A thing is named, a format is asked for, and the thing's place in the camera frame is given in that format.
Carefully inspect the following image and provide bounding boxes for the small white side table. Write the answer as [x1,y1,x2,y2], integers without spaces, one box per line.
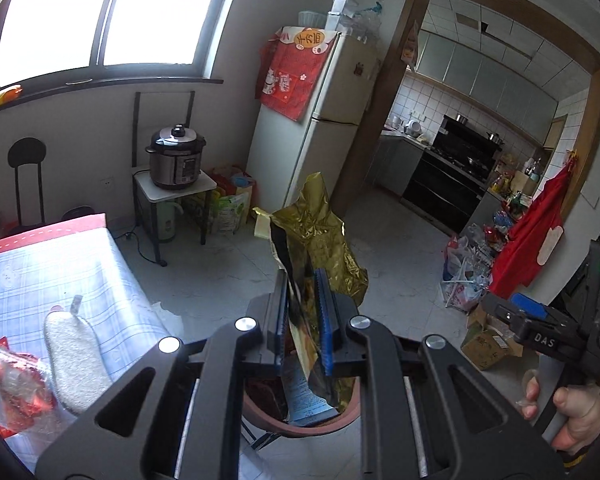
[132,169,218,267]

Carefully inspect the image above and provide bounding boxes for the hanging paper ornament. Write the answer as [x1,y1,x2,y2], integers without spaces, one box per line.
[401,22,421,63]

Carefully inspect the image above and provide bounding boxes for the table with checked cloth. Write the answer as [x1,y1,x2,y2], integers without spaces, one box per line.
[0,227,181,476]

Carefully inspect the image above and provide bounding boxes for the colourful shopping bag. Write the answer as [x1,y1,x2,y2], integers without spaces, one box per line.
[207,164,257,211]

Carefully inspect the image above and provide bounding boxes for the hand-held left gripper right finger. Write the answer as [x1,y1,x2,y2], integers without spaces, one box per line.
[314,267,566,480]

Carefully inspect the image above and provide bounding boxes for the clear bag with red wrappers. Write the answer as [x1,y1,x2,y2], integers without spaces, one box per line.
[0,337,58,438]

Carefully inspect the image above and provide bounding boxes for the white refrigerator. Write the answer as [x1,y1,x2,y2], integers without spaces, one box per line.
[245,30,381,211]

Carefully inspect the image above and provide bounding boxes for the wooden door frame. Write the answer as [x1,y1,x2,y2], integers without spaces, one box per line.
[330,0,600,231]

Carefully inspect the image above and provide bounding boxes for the black range hood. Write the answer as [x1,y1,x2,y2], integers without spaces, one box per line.
[439,115,503,161]

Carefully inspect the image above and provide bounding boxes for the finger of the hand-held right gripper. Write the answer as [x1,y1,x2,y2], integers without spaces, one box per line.
[480,291,551,328]

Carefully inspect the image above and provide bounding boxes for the gold foil bag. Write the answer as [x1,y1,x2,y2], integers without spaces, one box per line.
[252,172,370,427]

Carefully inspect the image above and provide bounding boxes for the grey kitchen base cabinet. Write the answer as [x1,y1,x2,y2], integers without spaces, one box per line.
[370,130,431,196]

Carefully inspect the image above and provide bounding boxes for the red hanging apron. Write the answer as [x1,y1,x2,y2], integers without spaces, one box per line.
[487,162,576,301]

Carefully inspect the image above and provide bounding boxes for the green white sack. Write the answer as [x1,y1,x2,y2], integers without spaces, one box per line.
[207,192,248,235]

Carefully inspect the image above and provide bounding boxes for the dark framed window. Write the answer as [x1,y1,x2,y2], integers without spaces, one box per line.
[0,0,251,121]

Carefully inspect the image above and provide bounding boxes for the black kitchen stove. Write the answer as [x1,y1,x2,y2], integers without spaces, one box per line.
[402,147,488,233]

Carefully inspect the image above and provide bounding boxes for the pile of plastic bags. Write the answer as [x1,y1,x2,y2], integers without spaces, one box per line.
[440,210,511,313]

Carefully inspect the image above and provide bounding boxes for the group of condiment bottles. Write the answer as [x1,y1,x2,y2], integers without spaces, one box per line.
[490,155,541,211]

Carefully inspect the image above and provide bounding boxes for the black folding chair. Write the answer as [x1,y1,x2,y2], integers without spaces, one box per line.
[240,420,281,455]

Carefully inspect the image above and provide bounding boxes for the cardboard box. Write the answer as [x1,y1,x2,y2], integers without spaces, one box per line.
[460,305,523,371]

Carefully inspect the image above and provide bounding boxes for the white sponge pad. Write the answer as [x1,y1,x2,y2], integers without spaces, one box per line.
[42,295,113,416]

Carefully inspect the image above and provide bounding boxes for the silver black pressure cooker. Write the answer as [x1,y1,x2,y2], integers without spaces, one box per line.
[145,124,207,191]

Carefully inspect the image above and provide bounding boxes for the yellow packet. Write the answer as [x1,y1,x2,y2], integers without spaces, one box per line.
[0,85,23,113]

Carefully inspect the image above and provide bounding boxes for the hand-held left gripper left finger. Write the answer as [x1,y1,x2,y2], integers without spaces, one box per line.
[34,270,289,480]

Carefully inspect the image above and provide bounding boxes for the red printed cloth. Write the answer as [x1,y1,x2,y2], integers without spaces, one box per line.
[255,27,341,122]

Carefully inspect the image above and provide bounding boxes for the stack of clear plastic containers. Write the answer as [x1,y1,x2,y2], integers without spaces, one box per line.
[297,0,383,41]

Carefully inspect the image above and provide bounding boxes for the person's right hand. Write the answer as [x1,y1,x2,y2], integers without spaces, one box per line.
[520,374,600,456]

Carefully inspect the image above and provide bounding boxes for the red tablecloth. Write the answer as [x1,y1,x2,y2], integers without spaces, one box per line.
[0,212,108,261]

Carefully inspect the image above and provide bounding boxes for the black power cable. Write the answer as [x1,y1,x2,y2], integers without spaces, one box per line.
[115,230,163,267]

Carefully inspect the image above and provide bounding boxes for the brown plastic bucket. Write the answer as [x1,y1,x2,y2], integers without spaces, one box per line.
[242,377,361,441]

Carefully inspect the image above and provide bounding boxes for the grey wall cabinets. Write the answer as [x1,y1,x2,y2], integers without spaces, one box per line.
[415,30,561,141]

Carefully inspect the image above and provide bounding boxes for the black round-back chair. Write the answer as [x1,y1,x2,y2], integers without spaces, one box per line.
[60,204,98,222]
[7,137,48,231]

